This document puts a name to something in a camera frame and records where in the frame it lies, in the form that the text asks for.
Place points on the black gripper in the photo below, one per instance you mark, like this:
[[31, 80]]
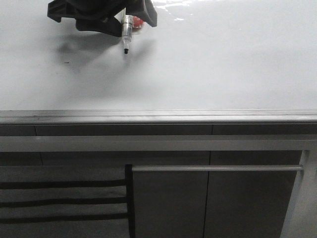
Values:
[[98, 15]]

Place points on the whiteboard marker with red cap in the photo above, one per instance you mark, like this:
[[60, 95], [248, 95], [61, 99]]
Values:
[[130, 24]]

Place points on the grey metal hanging rod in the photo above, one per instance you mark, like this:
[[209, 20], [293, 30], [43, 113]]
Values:
[[218, 168]]

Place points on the grey cloth with black stripes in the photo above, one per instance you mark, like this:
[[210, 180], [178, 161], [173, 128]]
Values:
[[66, 202]]

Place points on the white whiteboard with aluminium frame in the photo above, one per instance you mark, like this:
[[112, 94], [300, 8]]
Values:
[[207, 61]]

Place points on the white metal stand frame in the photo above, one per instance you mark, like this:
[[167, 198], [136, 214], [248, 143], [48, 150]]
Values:
[[300, 220]]

